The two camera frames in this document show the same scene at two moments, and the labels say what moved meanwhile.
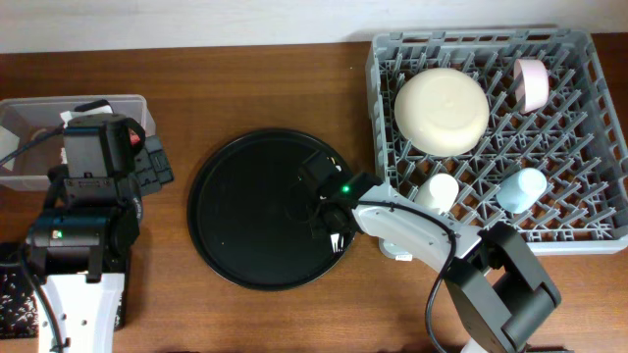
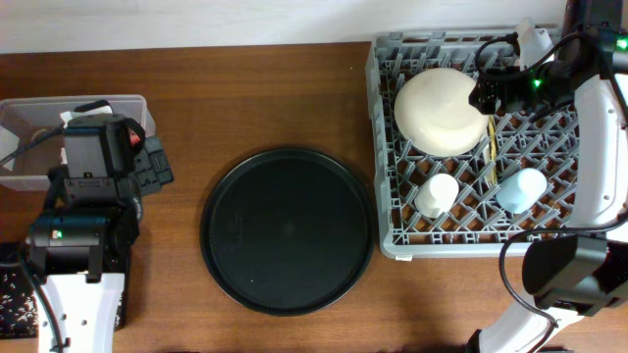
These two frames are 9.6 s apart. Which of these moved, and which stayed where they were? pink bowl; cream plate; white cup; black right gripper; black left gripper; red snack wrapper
Moved: black right gripper; pink bowl
Stayed: red snack wrapper; white cup; cream plate; black left gripper
